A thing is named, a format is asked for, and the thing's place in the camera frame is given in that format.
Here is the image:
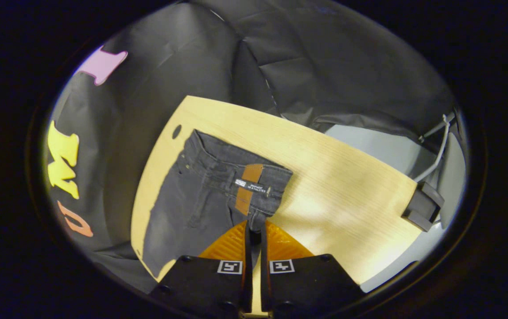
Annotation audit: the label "grey cable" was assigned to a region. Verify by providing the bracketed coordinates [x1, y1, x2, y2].
[413, 112, 457, 183]

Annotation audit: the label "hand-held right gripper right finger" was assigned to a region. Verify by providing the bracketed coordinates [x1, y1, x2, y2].
[260, 221, 365, 317]

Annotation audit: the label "dark grey jeans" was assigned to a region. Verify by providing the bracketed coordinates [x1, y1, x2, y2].
[142, 129, 293, 279]

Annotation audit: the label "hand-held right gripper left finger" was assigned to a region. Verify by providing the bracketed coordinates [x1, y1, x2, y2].
[150, 221, 254, 317]

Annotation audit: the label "black table clamp box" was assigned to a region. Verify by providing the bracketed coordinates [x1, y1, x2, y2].
[402, 181, 445, 232]

